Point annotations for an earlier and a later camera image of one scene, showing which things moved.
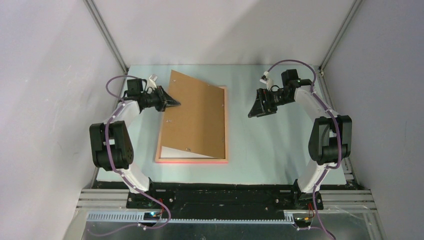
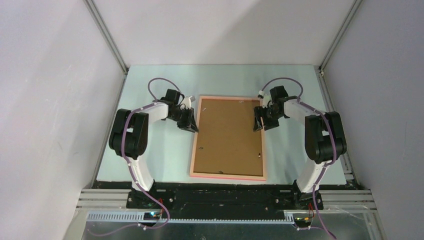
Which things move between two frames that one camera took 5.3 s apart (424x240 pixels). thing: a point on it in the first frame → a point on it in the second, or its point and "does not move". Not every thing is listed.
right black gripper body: (273, 100) → (270, 117)
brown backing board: (197, 125) → (227, 143)
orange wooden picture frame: (176, 160) → (248, 177)
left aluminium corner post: (107, 35) does not move
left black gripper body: (155, 99) → (183, 117)
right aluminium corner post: (355, 6) does not move
